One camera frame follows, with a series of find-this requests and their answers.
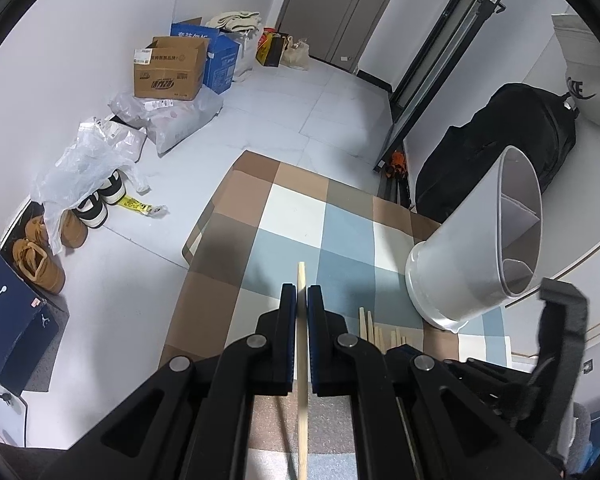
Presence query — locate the wooden chopstick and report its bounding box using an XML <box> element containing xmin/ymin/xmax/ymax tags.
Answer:
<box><xmin>358</xmin><ymin>307</ymin><xmax>370</xmax><ymax>341</ymax></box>
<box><xmin>297</xmin><ymin>261</ymin><xmax>309</xmax><ymax>480</ymax></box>

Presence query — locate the white divided utensil holder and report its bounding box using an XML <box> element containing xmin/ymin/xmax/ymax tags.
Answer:
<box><xmin>405</xmin><ymin>145</ymin><xmax>543</xmax><ymax>334</ymax></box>

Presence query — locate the wooden chopstick on table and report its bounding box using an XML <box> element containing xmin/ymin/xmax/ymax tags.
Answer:
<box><xmin>358</xmin><ymin>307</ymin><xmax>370</xmax><ymax>341</ymax></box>

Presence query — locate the checkered tablecloth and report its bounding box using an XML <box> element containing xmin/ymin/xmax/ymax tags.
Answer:
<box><xmin>159</xmin><ymin>148</ymin><xmax>514</xmax><ymax>480</ymax></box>

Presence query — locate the yellow wrapper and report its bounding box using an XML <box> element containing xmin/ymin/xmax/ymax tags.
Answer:
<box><xmin>118</xmin><ymin>195</ymin><xmax>169</xmax><ymax>218</ymax></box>

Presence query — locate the white black sneaker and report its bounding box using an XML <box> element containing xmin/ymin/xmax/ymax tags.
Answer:
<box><xmin>98</xmin><ymin>170</ymin><xmax>126</xmax><ymax>205</ymax></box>
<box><xmin>73</xmin><ymin>192</ymin><xmax>108</xmax><ymax>229</ymax></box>

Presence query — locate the grey plastic mailer bag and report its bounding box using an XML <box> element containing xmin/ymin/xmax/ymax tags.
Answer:
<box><xmin>109</xmin><ymin>86</ymin><xmax>224</xmax><ymax>157</ymax></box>

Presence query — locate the clear plastic bag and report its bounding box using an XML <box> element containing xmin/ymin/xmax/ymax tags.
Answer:
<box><xmin>30</xmin><ymin>117</ymin><xmax>150</xmax><ymax>255</ymax></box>

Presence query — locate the blue Jordan shoe box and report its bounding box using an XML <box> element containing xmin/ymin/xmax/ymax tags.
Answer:
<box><xmin>0</xmin><ymin>253</ymin><xmax>58</xmax><ymax>396</ymax></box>

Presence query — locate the beige tote bag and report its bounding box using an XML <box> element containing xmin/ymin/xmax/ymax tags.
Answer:
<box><xmin>280</xmin><ymin>36</ymin><xmax>310</xmax><ymax>70</ymax></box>

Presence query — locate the black yellow shopping bag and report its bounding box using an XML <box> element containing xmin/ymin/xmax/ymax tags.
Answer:
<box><xmin>256</xmin><ymin>27</ymin><xmax>288</xmax><ymax>67</ymax></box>

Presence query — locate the blue cardboard box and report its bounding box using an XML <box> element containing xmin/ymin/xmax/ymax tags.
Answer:
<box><xmin>171</xmin><ymin>18</ymin><xmax>239</xmax><ymax>94</ymax></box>

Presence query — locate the black backpack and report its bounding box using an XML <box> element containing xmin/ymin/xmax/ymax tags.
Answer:
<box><xmin>415</xmin><ymin>84</ymin><xmax>579</xmax><ymax>223</ymax></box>

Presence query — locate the brown cardboard box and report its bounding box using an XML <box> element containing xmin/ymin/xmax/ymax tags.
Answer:
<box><xmin>133</xmin><ymin>36</ymin><xmax>209</xmax><ymax>101</ymax></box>

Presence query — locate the cream cloth bundle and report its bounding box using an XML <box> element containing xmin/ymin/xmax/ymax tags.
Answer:
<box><xmin>206</xmin><ymin>11</ymin><xmax>262</xmax><ymax>34</ymax></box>

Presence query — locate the grey door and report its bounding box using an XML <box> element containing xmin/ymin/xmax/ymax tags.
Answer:
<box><xmin>276</xmin><ymin>0</ymin><xmax>390</xmax><ymax>73</ymax></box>

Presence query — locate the beige Nike bag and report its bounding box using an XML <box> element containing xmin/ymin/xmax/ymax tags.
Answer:
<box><xmin>552</xmin><ymin>13</ymin><xmax>600</xmax><ymax>126</ymax></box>

